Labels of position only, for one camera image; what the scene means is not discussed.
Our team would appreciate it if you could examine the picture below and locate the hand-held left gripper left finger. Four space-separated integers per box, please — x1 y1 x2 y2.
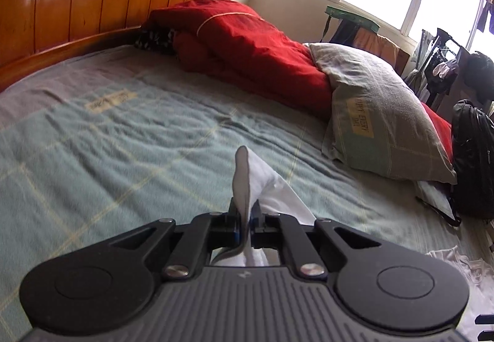
106 198 242 281

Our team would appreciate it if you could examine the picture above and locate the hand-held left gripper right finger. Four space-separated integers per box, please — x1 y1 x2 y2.
249 200 383 281

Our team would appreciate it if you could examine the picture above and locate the white printed t-shirt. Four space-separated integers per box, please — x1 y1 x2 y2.
210 145 494 342

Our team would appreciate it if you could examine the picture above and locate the pale grey cloth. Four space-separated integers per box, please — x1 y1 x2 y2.
415 180 458 221

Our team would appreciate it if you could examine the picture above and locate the black backpack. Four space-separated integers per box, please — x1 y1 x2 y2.
415 99 494 227

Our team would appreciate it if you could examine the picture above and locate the grey green pillow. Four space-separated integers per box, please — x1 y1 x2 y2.
303 42 458 185

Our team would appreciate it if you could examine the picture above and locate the red quilt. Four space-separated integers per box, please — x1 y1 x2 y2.
141 0 454 161

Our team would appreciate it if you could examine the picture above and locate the black white patterned cloth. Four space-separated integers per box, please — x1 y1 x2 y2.
133 26 178 54

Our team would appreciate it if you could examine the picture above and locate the orange cloth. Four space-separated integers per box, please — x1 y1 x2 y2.
353 31 410 74

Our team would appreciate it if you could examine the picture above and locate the green stool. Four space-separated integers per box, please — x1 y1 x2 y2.
322 6 381 44

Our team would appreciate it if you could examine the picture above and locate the black hanging garment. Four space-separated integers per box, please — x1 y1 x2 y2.
461 51 494 103

